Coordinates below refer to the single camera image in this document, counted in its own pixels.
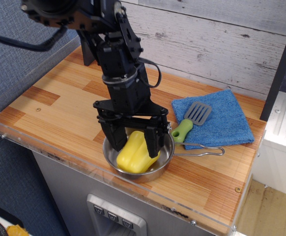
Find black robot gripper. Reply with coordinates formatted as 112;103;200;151
93;61;169;158

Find yellow toy capsicum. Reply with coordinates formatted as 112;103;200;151
116;131;161;174

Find silver steel pan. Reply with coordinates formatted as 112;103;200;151
103;131;225;183

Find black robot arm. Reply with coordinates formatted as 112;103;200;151
21;0;169;157

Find grey toy fridge cabinet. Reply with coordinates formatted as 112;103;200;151
33;152;211;236

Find silver dispenser button panel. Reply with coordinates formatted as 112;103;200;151
86;194;147;236

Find blue folded cloth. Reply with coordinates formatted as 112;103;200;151
172;89;255;147

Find clear acrylic table guard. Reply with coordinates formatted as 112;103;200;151
0;49;265;235

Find white toy sink unit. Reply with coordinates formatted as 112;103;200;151
252;91;286;194

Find grey spatula with green handle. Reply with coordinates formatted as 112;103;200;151
171;101;212;143

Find dark grey left post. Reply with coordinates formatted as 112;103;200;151
80;37;98;66

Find dark grey post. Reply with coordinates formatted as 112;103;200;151
80;37;98;66
259;45;286;121

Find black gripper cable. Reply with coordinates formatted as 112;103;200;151
0;26;162;89

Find dark grey right post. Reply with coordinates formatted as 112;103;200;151
259;45;286;121

